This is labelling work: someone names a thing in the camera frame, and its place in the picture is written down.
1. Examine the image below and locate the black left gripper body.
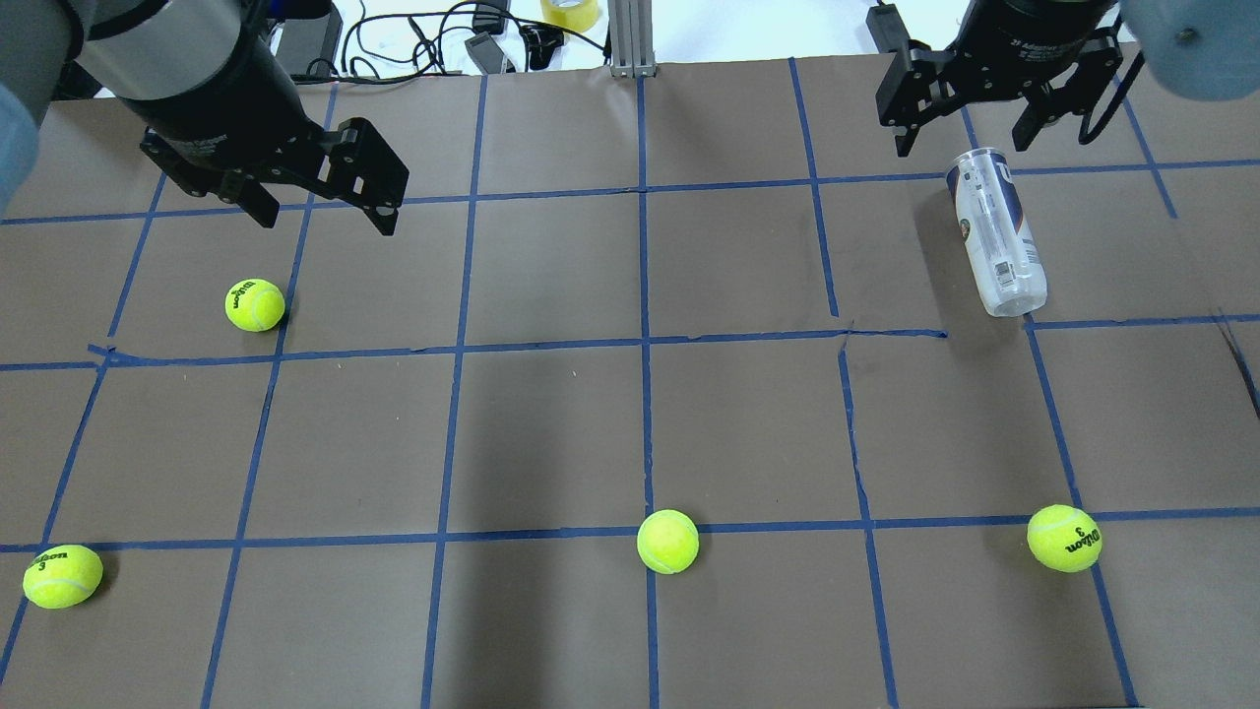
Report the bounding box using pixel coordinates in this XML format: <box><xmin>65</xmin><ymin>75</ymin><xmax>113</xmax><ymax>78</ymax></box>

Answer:
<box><xmin>139</xmin><ymin>37</ymin><xmax>323</xmax><ymax>194</ymax></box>

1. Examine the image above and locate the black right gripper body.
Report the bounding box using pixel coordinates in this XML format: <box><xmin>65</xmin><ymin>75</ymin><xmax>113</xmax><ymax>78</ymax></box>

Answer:
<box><xmin>945</xmin><ymin>1</ymin><xmax>1116</xmax><ymax>94</ymax></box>

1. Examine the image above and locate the clear tennis ball can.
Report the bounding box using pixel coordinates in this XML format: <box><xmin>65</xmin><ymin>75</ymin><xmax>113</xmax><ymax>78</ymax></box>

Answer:
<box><xmin>946</xmin><ymin>149</ymin><xmax>1048</xmax><ymax>319</ymax></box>

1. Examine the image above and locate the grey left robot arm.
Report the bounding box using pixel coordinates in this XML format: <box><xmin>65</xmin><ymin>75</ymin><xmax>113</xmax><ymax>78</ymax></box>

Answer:
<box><xmin>1</xmin><ymin>1</ymin><xmax>410</xmax><ymax>235</ymax></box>

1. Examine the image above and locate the tennis ball upper left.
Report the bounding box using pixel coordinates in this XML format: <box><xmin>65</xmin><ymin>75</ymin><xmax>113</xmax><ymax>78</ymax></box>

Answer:
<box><xmin>223</xmin><ymin>280</ymin><xmax>286</xmax><ymax>332</ymax></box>

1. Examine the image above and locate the tennis ball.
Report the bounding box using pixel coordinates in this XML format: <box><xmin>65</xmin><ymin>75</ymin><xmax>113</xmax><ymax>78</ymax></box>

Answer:
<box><xmin>223</xmin><ymin>280</ymin><xmax>286</xmax><ymax>332</ymax></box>
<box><xmin>23</xmin><ymin>545</ymin><xmax>105</xmax><ymax>610</ymax></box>
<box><xmin>636</xmin><ymin>510</ymin><xmax>699</xmax><ymax>576</ymax></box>
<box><xmin>1026</xmin><ymin>504</ymin><xmax>1103</xmax><ymax>573</ymax></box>

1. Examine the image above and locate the tennis ball lower left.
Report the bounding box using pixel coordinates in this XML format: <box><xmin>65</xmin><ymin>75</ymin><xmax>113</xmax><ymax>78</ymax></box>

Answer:
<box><xmin>23</xmin><ymin>545</ymin><xmax>105</xmax><ymax>610</ymax></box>

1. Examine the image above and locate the tennis ball lower right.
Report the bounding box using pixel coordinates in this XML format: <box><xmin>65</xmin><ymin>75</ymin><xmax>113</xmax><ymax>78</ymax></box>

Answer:
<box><xmin>1026</xmin><ymin>504</ymin><xmax>1103</xmax><ymax>573</ymax></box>

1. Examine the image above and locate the tennis ball bottom centre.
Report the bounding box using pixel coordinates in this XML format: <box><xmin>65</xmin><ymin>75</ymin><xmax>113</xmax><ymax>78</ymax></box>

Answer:
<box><xmin>636</xmin><ymin>510</ymin><xmax>699</xmax><ymax>576</ymax></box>

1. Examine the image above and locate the black power adapter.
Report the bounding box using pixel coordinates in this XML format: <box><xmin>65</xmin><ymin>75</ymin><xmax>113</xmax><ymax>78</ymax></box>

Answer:
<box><xmin>465</xmin><ymin>31</ymin><xmax>517</xmax><ymax>76</ymax></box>

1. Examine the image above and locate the yellow tape roll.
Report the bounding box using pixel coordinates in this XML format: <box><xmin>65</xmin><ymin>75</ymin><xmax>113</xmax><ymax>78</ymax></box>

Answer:
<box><xmin>539</xmin><ymin>0</ymin><xmax>601</xmax><ymax>34</ymax></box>

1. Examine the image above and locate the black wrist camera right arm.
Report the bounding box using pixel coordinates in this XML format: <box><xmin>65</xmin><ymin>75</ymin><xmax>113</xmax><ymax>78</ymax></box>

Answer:
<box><xmin>866</xmin><ymin>1</ymin><xmax>914</xmax><ymax>73</ymax></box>

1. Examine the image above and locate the aluminium frame post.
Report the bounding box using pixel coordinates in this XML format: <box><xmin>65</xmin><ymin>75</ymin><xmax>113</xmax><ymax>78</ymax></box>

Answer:
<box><xmin>606</xmin><ymin>0</ymin><xmax>658</xmax><ymax>78</ymax></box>

